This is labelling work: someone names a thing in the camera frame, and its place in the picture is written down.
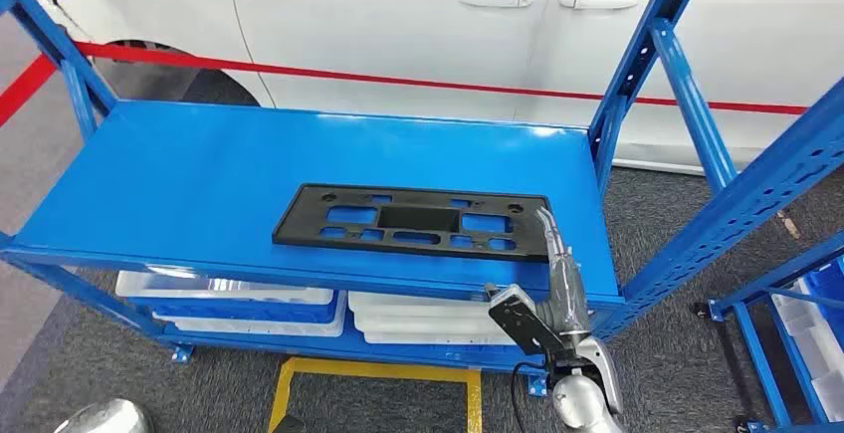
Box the red barrier belt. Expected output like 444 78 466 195
0 54 60 129
76 41 811 118

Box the white car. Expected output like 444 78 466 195
13 0 844 177

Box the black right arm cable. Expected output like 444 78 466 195
509 360 551 433

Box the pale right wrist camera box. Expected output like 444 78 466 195
486 283 560 358

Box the chrome barrier stanchion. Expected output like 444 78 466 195
54 398 154 433

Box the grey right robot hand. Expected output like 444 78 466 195
533 205 593 346

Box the blue plastic bin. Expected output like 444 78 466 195
128 297 340 325
804 257 844 310

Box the black plastic bracket part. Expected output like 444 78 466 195
271 183 555 264

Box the black car wheel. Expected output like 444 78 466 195
89 37 264 109

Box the blue metal shelf rack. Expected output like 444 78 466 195
692 230 844 433
0 0 844 399

